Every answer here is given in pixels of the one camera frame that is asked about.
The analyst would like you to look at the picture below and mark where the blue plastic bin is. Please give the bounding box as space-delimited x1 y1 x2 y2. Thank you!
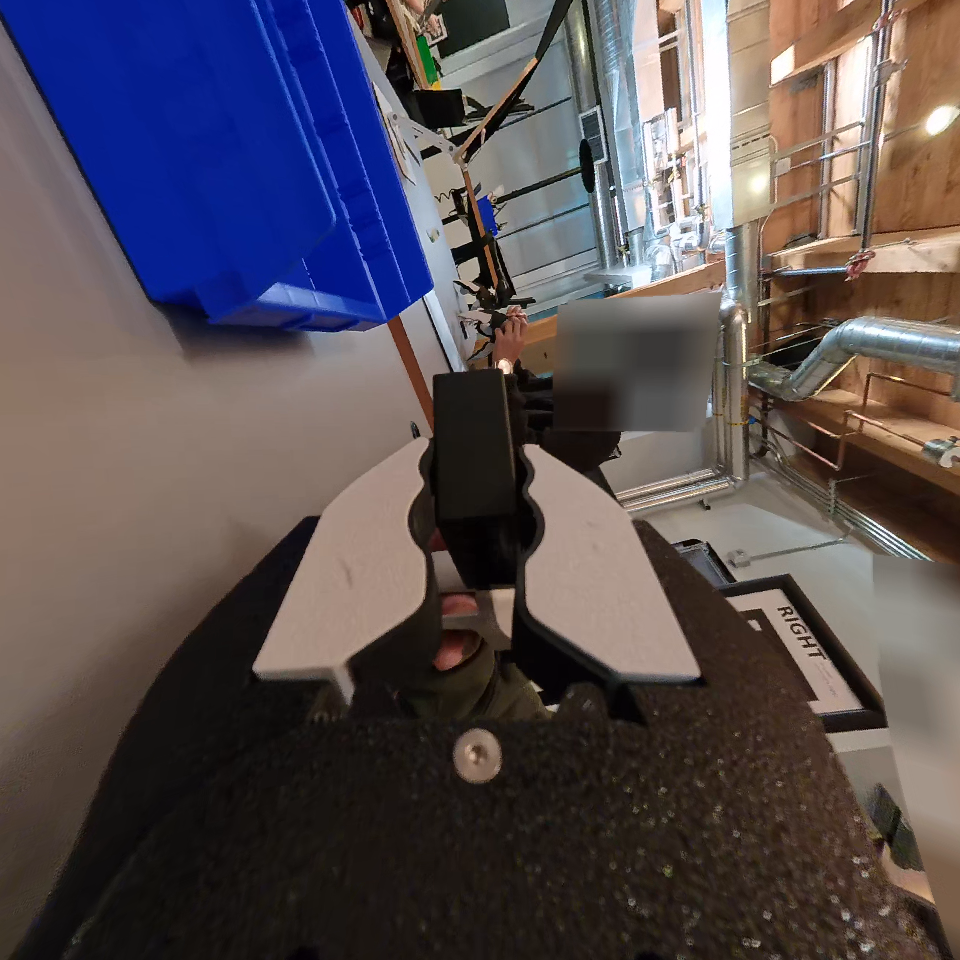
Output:
0 0 437 334

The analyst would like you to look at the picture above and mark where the person's right hand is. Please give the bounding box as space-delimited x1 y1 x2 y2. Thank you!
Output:
436 594 490 673

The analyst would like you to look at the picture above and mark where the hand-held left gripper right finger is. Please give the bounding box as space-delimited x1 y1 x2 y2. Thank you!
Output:
513 444 703 690

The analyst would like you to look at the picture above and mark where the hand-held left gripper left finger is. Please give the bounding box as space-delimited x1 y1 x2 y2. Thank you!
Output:
253 438 444 708

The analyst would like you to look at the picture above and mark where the angled silver ventilation duct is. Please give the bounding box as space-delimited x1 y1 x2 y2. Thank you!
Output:
748 315 960 406

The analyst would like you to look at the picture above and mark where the white metal bracket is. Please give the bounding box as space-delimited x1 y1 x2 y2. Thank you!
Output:
372 81 471 186

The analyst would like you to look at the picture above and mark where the slim silver pipe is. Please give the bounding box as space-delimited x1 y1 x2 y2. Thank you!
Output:
708 221 763 490

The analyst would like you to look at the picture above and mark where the large corrugated silver duct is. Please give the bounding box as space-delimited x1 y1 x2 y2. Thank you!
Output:
564 0 640 265

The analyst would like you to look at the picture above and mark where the black port box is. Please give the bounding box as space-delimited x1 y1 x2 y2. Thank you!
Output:
432 369 538 591

